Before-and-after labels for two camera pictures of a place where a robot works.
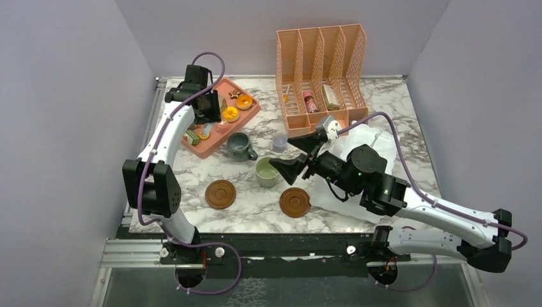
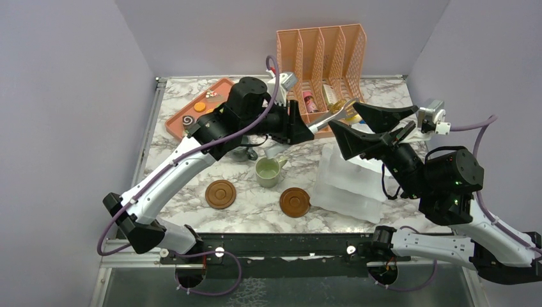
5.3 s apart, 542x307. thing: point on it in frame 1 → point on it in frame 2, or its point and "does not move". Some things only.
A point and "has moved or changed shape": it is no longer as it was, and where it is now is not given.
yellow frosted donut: x=230 y=112 has moved or changed shape
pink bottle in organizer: x=310 y=104 does not move
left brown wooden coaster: x=220 y=194 does not move
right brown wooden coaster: x=294 y=202 does not move
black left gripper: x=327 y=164 → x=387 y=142
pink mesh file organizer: x=319 y=71 does not move
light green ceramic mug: x=266 y=174 does not move
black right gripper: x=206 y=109 → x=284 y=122
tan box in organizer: x=330 y=96 does not move
